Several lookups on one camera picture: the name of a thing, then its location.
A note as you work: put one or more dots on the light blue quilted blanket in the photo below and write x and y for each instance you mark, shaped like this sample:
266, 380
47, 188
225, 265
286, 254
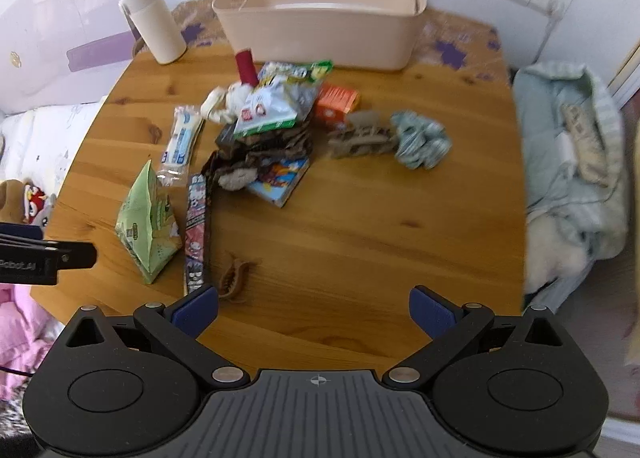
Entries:
550, 137

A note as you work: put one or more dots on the small brown hair claw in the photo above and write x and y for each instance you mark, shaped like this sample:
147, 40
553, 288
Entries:
235, 283

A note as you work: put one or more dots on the blue cartoon booklet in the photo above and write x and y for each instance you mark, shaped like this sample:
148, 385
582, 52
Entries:
280, 180

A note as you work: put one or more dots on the orange plastic box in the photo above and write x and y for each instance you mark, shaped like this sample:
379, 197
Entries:
336, 102

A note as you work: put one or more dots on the brown plush bear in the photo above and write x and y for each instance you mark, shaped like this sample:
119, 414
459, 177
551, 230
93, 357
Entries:
10, 200

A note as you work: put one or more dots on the blue green scrunchie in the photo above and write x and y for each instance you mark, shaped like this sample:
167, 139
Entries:
420, 140

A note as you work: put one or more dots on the white green snack bag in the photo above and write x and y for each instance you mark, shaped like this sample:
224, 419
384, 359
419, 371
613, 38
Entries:
270, 107

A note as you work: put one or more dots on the purple flower table mat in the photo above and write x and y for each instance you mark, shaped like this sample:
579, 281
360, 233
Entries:
450, 50

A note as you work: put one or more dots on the wooden desk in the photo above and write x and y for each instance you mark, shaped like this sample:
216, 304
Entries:
375, 238

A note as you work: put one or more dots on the white charger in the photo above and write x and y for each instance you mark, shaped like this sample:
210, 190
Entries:
566, 147

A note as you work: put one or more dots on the cream door frame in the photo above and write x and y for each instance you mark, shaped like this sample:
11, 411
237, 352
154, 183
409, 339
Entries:
625, 77

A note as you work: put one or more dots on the taupe hair claw clip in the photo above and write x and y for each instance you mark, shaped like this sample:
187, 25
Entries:
360, 142

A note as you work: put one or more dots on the white plush toy red bow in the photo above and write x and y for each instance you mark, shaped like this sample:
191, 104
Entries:
227, 100

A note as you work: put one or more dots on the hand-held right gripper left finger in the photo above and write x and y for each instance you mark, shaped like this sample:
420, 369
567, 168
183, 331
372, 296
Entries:
197, 310

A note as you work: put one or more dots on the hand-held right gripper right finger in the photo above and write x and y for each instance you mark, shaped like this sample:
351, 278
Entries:
430, 310

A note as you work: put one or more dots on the brown plaid cloth bow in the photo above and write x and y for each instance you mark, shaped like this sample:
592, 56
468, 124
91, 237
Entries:
280, 142

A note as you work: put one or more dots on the white thermos bottle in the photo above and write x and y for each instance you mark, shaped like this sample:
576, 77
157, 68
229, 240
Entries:
155, 22

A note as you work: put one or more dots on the long cartoon strip packet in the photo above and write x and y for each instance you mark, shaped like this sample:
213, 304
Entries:
196, 228

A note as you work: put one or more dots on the lavender board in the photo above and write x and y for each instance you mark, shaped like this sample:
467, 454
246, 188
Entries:
50, 37

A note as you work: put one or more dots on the beige plastic storage basket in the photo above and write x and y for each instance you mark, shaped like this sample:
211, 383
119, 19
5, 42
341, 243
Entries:
310, 32

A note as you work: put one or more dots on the pink cloth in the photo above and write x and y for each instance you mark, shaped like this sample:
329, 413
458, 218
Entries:
22, 328

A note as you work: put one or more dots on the beige remote control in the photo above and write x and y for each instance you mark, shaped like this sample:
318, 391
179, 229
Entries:
582, 142

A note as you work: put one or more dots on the clear blue white packet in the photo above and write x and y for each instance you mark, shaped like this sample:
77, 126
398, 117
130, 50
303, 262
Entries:
180, 142

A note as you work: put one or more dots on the green triangular snack packet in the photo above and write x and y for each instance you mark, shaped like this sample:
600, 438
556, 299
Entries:
145, 228

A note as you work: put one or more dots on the white bedding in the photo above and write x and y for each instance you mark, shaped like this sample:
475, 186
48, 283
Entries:
40, 137

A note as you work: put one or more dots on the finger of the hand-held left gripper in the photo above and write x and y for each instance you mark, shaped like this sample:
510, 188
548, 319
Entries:
77, 255

